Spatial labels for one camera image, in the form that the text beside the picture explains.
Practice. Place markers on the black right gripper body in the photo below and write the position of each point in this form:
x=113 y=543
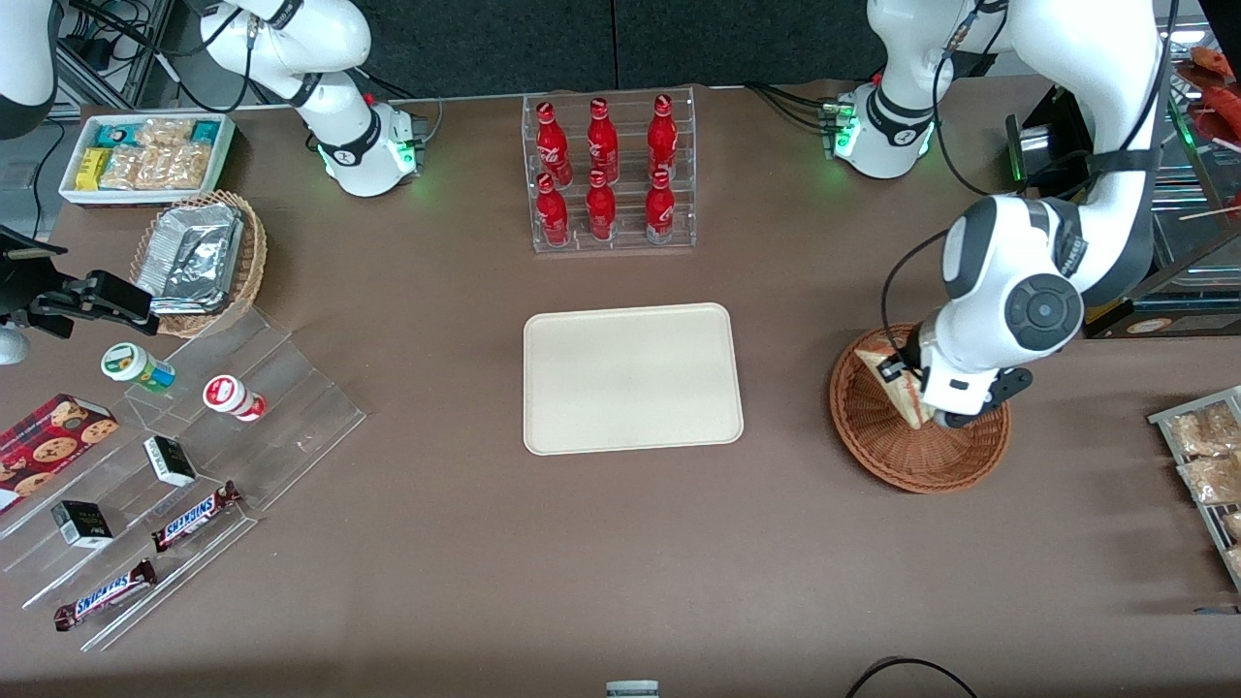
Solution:
x=21 y=281

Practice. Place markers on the triangle sandwich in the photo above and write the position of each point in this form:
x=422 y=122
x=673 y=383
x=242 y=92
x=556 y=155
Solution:
x=897 y=386

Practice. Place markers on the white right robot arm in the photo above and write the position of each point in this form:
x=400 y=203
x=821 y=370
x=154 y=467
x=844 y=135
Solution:
x=349 y=145

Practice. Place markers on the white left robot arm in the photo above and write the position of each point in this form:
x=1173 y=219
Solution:
x=1076 y=58

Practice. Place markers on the round brown wicker basket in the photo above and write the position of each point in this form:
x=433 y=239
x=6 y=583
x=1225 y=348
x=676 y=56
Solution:
x=902 y=460

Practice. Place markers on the oval tan wicker basket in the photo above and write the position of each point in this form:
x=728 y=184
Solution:
x=254 y=252

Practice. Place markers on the cream plastic tray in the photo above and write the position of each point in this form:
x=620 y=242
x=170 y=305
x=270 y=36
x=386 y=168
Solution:
x=630 y=378

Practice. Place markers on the green lid yogurt cup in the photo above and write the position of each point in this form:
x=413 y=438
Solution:
x=131 y=365

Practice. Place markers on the silver foil bag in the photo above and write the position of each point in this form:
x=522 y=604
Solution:
x=189 y=247
x=189 y=306

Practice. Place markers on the white snack bin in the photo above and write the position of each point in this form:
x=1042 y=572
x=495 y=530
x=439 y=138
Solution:
x=78 y=197

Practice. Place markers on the yellow snack pack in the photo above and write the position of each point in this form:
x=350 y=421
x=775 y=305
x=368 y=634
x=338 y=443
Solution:
x=92 y=170

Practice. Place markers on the clear bag of crackers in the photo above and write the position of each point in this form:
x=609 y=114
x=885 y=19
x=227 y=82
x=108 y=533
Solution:
x=160 y=170
x=165 y=134

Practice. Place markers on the red lid yogurt cup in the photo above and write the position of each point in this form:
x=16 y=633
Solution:
x=228 y=396

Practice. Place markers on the red cookie box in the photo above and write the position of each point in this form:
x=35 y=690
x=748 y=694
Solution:
x=44 y=446

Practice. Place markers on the teal snack pack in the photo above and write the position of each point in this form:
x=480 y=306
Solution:
x=206 y=132
x=116 y=134

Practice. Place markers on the small black box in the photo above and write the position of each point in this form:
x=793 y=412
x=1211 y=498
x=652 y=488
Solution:
x=170 y=461
x=82 y=524

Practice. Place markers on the grey metal snack rack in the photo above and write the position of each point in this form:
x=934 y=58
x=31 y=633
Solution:
x=1163 y=419

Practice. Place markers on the clear acrylic step display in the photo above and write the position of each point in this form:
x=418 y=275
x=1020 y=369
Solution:
x=291 y=417

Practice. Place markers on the snickers chocolate bar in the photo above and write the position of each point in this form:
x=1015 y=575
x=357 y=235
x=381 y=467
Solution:
x=102 y=596
x=194 y=517

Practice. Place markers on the clear bag of fried snacks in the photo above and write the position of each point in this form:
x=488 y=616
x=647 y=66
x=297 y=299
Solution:
x=1212 y=480
x=1233 y=526
x=1207 y=429

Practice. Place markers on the red cola bottle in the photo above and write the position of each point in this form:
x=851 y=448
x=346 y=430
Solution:
x=602 y=143
x=600 y=211
x=662 y=141
x=553 y=215
x=659 y=211
x=552 y=145

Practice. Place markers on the clear acrylic bottle rack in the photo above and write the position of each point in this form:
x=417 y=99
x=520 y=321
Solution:
x=625 y=244

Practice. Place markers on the red food piece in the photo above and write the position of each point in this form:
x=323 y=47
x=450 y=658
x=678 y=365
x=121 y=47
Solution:
x=1224 y=105
x=1212 y=60

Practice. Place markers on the small white grey object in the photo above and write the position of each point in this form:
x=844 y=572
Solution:
x=632 y=690

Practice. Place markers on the aluminium frame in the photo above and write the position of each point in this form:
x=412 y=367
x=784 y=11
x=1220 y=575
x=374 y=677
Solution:
x=136 y=48

